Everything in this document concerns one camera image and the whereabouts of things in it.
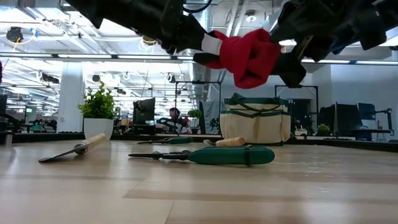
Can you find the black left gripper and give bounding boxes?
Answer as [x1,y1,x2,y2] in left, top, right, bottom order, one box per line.
[160,0,220,65]

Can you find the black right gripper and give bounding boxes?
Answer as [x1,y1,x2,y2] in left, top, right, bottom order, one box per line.
[269,0,379,89]

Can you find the red knit gardening glove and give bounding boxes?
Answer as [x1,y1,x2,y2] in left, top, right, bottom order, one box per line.
[198,28,282,90]

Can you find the beige gardening bag green trim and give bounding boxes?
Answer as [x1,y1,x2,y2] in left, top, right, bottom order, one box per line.
[220,92,292,146]

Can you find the green-handled garden tool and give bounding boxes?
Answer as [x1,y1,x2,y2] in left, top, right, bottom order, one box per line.
[137,137,194,146]

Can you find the wooden-handled trowel narrow dark blade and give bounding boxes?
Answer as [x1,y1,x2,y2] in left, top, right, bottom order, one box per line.
[203,136,246,147]

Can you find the green-handled pruning shears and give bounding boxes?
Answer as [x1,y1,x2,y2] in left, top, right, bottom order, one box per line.
[128,145,276,167]

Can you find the wooden-handled trowel silver blade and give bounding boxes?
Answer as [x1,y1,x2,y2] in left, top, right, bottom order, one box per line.
[38,133,108,164]

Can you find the black jointed monitor arm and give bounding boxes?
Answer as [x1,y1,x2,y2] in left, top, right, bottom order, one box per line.
[363,108,394,135]

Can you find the green plant in dark pot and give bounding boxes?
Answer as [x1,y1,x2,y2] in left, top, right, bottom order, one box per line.
[187,108,203,135]

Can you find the person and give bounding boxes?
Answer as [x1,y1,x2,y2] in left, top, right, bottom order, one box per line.
[155,107,191,135]

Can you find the black flat monitor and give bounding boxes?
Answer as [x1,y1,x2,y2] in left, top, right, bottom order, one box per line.
[132,97,157,136]
[319,105,336,133]
[335,103,363,131]

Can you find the small green plant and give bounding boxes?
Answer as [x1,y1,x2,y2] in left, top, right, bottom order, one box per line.
[317,123,331,137]

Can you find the dark blue monitor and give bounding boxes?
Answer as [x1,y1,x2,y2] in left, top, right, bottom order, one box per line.
[358,102,377,122]

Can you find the green plant in white pot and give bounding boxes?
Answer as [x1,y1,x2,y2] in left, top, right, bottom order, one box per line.
[77,81,118,141]

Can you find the white building column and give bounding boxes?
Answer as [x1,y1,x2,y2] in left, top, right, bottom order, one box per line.
[57,62,86,134]

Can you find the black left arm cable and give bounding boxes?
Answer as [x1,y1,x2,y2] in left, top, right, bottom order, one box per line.
[182,0,214,14]

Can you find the black metal stand frame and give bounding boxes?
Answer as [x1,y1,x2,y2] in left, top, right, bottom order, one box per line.
[274,84,320,138]
[174,80,223,135]

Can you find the black ceiling camera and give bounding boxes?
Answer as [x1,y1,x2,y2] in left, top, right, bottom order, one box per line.
[6,26,24,44]
[142,35,158,47]

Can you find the black aluminium table frame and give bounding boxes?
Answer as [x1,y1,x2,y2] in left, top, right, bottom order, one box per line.
[0,132,398,154]

